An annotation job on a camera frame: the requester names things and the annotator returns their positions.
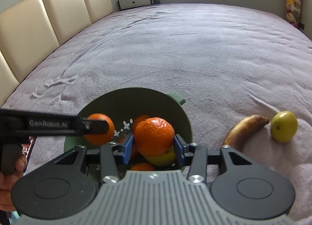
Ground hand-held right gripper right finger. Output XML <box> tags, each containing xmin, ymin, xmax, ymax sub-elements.
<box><xmin>173</xmin><ymin>134</ymin><xmax>253</xmax><ymax>183</ymax></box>

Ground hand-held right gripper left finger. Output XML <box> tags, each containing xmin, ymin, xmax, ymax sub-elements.
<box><xmin>54</xmin><ymin>134</ymin><xmax>135</xmax><ymax>184</ymax></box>

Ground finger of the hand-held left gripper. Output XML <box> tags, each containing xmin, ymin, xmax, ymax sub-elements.
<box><xmin>79</xmin><ymin>117</ymin><xmax>109</xmax><ymax>136</ymax></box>

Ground green plastic colander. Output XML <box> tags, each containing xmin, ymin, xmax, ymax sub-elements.
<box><xmin>64</xmin><ymin>87</ymin><xmax>193</xmax><ymax>184</ymax></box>

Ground person's left hand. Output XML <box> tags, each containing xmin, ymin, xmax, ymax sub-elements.
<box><xmin>0</xmin><ymin>153</ymin><xmax>28</xmax><ymax>212</ymax></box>

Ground red patterned item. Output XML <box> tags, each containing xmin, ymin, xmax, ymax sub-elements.
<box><xmin>22</xmin><ymin>137</ymin><xmax>37</xmax><ymax>162</ymax></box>

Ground overripe brown banana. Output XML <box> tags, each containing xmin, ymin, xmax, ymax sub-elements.
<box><xmin>223</xmin><ymin>115</ymin><xmax>270</xmax><ymax>152</ymax></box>

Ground teal cloth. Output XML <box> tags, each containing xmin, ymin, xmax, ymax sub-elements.
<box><xmin>8</xmin><ymin>211</ymin><xmax>20</xmax><ymax>225</ymax></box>

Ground cream padded headboard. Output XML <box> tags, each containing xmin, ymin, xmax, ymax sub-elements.
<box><xmin>0</xmin><ymin>0</ymin><xmax>114</xmax><ymax>107</ymax></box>

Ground green apple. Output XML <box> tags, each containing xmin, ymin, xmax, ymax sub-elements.
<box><xmin>270</xmin><ymin>111</ymin><xmax>298</xmax><ymax>143</ymax></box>

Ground white nightstand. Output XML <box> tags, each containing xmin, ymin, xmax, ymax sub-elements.
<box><xmin>119</xmin><ymin>0</ymin><xmax>151</xmax><ymax>10</ymax></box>

